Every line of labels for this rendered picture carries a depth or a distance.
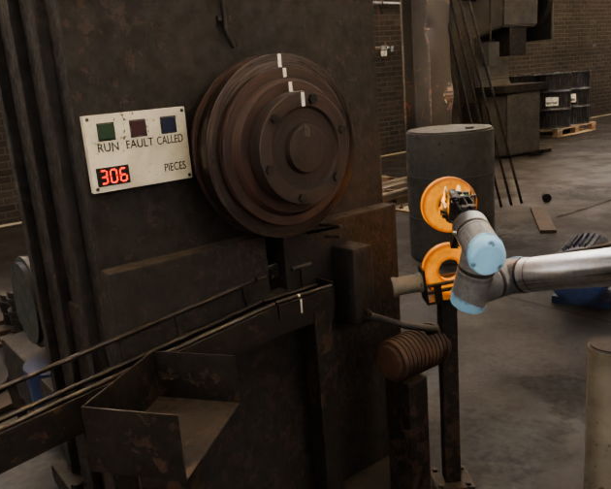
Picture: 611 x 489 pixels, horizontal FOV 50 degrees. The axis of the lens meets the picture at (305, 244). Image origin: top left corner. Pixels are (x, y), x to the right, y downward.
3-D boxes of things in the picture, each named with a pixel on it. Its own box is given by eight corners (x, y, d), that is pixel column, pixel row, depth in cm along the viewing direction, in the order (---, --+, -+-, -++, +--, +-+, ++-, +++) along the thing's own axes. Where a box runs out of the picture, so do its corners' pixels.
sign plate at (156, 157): (91, 193, 156) (79, 116, 152) (189, 177, 171) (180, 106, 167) (94, 194, 155) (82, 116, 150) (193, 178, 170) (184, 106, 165)
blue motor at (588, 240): (544, 310, 347) (545, 247, 339) (567, 278, 394) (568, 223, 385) (608, 317, 331) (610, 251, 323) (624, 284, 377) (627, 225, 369)
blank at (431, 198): (416, 182, 188) (418, 184, 184) (468, 171, 188) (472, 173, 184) (425, 235, 191) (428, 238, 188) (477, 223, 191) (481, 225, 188)
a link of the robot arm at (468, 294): (498, 310, 168) (510, 269, 162) (466, 321, 162) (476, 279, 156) (472, 291, 175) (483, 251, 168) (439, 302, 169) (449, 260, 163)
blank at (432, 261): (443, 302, 199) (446, 306, 196) (410, 265, 196) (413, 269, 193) (483, 268, 197) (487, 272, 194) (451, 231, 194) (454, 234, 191)
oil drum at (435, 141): (392, 256, 472) (386, 130, 450) (447, 239, 507) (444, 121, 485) (458, 271, 426) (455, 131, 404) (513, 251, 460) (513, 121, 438)
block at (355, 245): (334, 319, 203) (329, 244, 197) (353, 312, 207) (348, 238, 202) (357, 328, 195) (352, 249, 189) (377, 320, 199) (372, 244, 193)
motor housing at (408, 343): (380, 494, 207) (370, 336, 194) (428, 466, 220) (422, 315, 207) (410, 513, 197) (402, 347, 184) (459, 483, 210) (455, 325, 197)
